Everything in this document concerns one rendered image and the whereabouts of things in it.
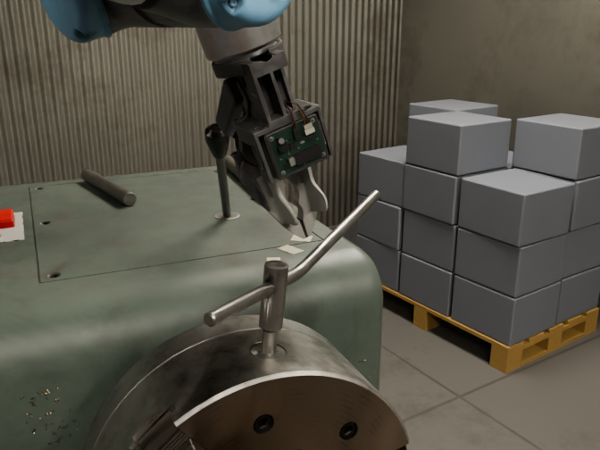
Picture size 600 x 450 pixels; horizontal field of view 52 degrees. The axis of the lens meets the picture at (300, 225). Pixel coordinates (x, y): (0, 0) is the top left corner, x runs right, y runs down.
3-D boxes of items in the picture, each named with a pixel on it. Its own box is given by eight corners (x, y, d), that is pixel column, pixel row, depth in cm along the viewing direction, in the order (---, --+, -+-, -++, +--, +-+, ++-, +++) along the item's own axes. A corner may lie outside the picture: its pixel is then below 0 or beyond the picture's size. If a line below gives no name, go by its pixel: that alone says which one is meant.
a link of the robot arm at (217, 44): (183, 20, 60) (258, -8, 62) (200, 66, 62) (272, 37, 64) (204, 20, 53) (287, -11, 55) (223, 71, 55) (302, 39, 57)
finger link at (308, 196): (324, 250, 65) (297, 171, 62) (301, 233, 71) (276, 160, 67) (349, 237, 66) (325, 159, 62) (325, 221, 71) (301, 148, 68)
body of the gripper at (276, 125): (270, 192, 59) (226, 70, 54) (241, 172, 67) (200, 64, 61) (338, 160, 61) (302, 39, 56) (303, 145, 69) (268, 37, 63)
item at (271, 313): (269, 387, 57) (281, 269, 54) (249, 379, 58) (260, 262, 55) (281, 378, 59) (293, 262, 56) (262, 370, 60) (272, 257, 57)
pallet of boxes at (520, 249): (595, 330, 322) (629, 121, 288) (505, 373, 283) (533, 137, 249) (438, 265, 407) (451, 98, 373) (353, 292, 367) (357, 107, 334)
